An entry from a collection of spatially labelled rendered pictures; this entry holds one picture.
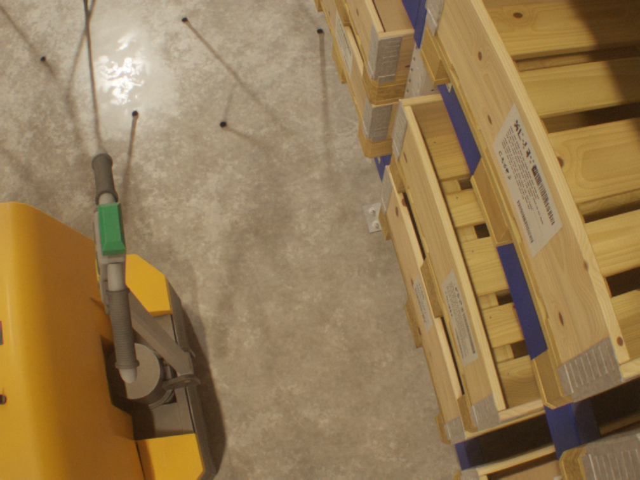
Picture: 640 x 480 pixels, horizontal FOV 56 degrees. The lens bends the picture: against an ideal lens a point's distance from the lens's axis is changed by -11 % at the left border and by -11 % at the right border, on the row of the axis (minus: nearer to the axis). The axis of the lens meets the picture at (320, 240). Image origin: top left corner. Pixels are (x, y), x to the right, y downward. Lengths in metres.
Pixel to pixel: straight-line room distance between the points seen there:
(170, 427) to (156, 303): 0.40
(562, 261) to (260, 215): 1.71
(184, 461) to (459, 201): 1.09
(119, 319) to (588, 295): 0.70
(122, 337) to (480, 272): 0.97
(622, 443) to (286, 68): 2.29
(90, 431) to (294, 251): 1.14
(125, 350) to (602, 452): 0.76
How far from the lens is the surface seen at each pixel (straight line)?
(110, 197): 1.12
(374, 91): 1.99
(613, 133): 1.32
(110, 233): 1.03
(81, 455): 1.69
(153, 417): 2.12
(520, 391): 1.66
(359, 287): 2.45
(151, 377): 1.98
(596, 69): 1.39
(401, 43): 1.82
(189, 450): 2.04
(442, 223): 1.52
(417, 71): 1.74
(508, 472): 1.99
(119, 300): 1.06
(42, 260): 1.77
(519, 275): 1.34
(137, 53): 3.06
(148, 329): 1.51
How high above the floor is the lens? 2.33
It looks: 68 degrees down
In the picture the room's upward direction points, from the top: 2 degrees clockwise
